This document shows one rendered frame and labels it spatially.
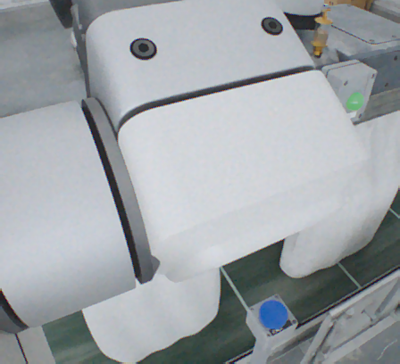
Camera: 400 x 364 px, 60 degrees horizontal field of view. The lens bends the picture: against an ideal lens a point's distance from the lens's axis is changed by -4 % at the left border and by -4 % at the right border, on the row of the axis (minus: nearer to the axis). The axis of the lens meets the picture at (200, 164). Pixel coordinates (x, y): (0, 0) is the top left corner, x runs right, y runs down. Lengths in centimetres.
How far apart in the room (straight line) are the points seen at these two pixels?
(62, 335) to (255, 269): 72
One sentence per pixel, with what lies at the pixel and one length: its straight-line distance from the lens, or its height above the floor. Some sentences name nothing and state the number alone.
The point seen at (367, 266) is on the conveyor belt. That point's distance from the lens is 156.
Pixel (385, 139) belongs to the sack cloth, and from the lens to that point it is 121.
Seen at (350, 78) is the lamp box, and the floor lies 133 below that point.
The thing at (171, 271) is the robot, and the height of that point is 141.
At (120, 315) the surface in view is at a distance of 97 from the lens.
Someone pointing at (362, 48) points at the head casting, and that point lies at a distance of 67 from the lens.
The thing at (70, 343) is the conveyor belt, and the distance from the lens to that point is 134.
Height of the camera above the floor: 156
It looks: 40 degrees down
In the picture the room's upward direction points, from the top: straight up
